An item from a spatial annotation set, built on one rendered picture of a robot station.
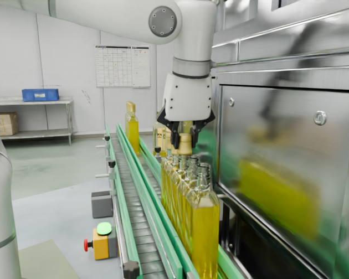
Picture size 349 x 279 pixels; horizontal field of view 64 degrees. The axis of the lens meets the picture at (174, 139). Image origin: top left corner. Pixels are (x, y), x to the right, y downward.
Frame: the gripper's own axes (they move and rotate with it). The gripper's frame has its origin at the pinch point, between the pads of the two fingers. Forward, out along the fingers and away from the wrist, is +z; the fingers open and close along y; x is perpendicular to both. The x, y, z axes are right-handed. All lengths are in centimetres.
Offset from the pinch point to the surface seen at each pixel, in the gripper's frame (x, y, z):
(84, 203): -50, 28, 57
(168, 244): 14.4, 6.0, 17.1
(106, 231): -11.4, 18.5, 37.3
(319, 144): 24.6, -12.9, -11.1
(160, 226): 7.1, 6.1, 19.2
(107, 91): -553, 3, 169
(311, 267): 31.2, -12.8, 7.7
